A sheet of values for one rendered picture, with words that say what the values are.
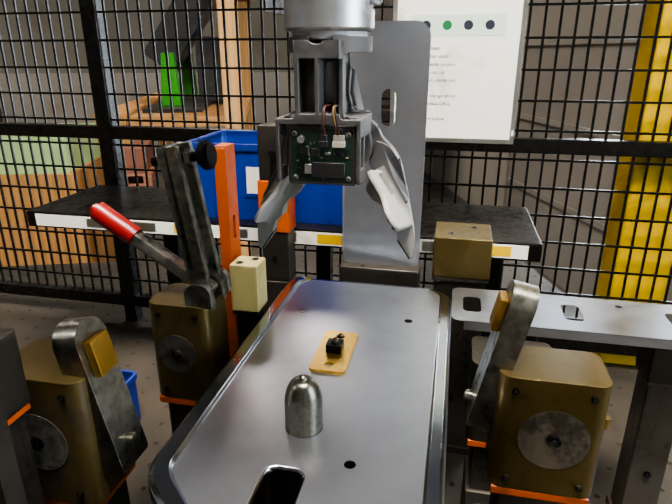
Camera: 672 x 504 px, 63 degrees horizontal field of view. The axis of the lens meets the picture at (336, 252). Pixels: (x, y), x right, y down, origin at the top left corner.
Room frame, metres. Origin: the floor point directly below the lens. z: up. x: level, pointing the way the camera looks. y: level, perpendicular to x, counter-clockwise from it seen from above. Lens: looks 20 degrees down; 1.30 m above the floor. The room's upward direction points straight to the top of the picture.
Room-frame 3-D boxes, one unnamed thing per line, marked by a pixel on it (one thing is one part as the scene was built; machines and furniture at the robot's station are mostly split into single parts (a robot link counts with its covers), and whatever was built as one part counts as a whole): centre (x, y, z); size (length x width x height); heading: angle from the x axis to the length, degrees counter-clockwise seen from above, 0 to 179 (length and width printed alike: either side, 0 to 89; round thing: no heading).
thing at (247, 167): (0.98, 0.09, 1.10); 0.30 x 0.17 x 0.13; 79
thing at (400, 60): (0.77, -0.07, 1.17); 0.12 x 0.01 x 0.34; 78
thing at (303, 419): (0.39, 0.03, 1.02); 0.03 x 0.03 x 0.07
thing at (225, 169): (0.64, 0.13, 0.95); 0.03 x 0.01 x 0.50; 168
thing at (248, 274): (0.62, 0.11, 0.88); 0.04 x 0.04 x 0.37; 78
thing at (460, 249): (0.75, -0.18, 0.88); 0.08 x 0.08 x 0.36; 78
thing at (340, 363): (0.51, 0.00, 1.01); 0.08 x 0.04 x 0.01; 168
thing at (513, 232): (0.98, 0.11, 1.02); 0.90 x 0.22 x 0.03; 78
